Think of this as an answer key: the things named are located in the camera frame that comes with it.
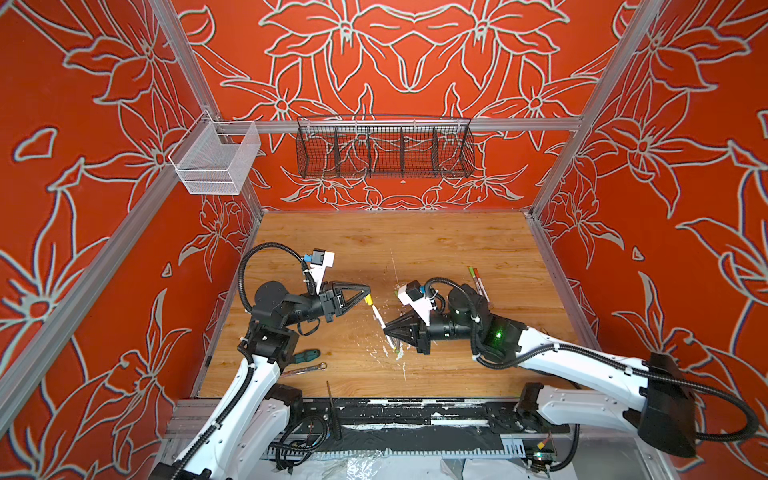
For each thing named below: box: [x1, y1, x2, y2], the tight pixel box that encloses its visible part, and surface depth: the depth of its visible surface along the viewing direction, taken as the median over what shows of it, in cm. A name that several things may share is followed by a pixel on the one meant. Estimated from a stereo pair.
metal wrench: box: [281, 362, 327, 376], surface depth 82 cm
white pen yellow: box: [364, 293, 396, 350], surface depth 64 cm
